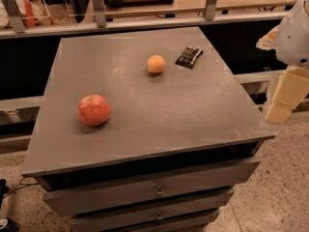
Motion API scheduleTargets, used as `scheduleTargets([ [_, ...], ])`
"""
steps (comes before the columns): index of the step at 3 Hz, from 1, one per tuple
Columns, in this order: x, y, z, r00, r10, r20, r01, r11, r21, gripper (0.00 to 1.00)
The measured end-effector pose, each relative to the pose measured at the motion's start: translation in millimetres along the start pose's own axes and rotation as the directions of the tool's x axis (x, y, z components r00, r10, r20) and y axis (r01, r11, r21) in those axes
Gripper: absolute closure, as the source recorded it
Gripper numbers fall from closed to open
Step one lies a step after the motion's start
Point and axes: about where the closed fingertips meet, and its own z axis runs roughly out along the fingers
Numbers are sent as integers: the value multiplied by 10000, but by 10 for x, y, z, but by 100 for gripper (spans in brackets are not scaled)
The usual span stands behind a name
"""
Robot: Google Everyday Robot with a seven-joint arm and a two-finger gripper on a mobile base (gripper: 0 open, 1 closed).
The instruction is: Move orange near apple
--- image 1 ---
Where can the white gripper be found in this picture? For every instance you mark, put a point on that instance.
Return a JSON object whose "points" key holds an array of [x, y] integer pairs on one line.
{"points": [[294, 38]]}

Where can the small orange fruit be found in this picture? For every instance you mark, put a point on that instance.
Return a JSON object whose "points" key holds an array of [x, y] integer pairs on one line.
{"points": [[156, 64]]}

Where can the red apple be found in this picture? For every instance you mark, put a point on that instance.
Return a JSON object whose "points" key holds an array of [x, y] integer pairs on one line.
{"points": [[93, 110]]}

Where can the black snack packet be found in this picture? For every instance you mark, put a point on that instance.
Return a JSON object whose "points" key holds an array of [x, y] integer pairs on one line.
{"points": [[189, 56]]}

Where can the grey drawer cabinet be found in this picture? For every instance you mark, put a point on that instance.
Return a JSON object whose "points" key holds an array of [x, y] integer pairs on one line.
{"points": [[158, 122]]}

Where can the middle drawer with knob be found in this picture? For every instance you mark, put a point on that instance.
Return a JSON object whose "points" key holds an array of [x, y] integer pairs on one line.
{"points": [[154, 211]]}

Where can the drawer with knob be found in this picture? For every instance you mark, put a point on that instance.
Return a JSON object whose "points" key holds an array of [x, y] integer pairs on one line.
{"points": [[100, 196], [154, 211]]}

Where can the top drawer with knob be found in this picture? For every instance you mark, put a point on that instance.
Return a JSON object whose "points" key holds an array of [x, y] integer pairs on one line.
{"points": [[100, 196]]}

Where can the orange white plastic bag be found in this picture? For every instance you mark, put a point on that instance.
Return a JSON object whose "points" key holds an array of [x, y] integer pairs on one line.
{"points": [[33, 15]]}

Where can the metal railing frame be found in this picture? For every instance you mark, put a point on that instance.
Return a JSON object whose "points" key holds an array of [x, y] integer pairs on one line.
{"points": [[78, 17]]}

